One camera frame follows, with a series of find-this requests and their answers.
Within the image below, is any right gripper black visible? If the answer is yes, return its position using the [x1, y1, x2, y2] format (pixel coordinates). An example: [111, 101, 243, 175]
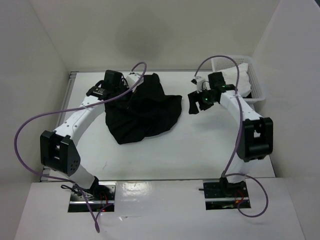
[187, 86, 217, 115]

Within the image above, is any black skirt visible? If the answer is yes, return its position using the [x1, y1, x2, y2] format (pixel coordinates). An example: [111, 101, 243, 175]
[104, 73, 182, 145]

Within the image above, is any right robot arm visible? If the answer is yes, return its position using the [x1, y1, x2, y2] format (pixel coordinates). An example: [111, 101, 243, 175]
[188, 72, 273, 197]

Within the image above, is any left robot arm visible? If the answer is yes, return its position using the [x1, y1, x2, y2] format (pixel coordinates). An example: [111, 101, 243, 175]
[40, 70, 143, 200]

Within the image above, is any white skirt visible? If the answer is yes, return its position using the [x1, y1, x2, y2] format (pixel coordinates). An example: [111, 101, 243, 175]
[220, 63, 252, 98]

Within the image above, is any white plastic basket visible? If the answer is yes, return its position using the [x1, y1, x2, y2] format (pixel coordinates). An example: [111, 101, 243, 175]
[211, 55, 266, 104]

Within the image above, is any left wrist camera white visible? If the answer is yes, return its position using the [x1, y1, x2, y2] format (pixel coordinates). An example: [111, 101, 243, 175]
[125, 73, 144, 88]

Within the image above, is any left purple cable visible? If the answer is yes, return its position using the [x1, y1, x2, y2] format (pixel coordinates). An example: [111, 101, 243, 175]
[14, 61, 148, 234]

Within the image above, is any purple cable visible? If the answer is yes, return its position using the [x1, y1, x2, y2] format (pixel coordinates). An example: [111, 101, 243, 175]
[14, 61, 148, 234]
[193, 54, 270, 219]

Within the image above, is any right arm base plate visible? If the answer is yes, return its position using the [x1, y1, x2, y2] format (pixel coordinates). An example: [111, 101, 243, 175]
[198, 179, 251, 211]

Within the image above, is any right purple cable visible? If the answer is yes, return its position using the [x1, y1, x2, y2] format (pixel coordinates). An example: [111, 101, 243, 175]
[193, 54, 270, 219]

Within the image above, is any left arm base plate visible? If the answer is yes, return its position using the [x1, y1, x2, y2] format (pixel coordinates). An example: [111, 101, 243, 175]
[67, 181, 118, 213]

